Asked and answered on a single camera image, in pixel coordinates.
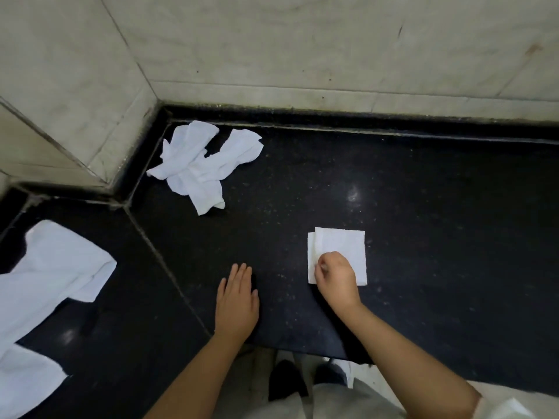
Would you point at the person's left hand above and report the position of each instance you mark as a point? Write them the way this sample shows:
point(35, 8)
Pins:
point(236, 307)

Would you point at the person's right hand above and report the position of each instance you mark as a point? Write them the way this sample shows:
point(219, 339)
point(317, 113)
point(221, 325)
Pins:
point(338, 283)

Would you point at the person's right fingers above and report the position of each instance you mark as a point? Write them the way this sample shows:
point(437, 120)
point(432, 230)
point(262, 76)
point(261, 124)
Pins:
point(328, 263)

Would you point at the person's left thumb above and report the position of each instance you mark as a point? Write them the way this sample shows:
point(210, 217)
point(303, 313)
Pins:
point(255, 298)

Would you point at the person's left little finger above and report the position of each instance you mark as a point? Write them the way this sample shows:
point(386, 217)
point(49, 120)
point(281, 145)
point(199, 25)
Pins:
point(222, 288)

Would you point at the person's left middle finger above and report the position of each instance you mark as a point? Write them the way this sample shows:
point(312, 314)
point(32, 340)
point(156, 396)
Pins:
point(241, 278)

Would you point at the person's right forearm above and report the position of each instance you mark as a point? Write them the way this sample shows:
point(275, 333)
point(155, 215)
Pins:
point(406, 357)

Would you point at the person's left forearm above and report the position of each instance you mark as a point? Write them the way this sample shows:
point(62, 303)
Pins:
point(205, 375)

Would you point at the black shoe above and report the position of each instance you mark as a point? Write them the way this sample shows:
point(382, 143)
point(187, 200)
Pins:
point(284, 381)
point(329, 374)

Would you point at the crumpled white cloth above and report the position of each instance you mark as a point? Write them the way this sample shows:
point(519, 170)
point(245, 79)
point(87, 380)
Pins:
point(238, 150)
point(187, 167)

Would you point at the large white cloth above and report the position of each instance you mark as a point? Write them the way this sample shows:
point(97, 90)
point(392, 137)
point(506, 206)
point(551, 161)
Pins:
point(52, 274)

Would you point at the flat white cloth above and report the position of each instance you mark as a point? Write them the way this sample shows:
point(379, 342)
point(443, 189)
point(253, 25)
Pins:
point(26, 379)

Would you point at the white sleeve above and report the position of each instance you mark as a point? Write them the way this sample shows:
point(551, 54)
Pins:
point(509, 410)

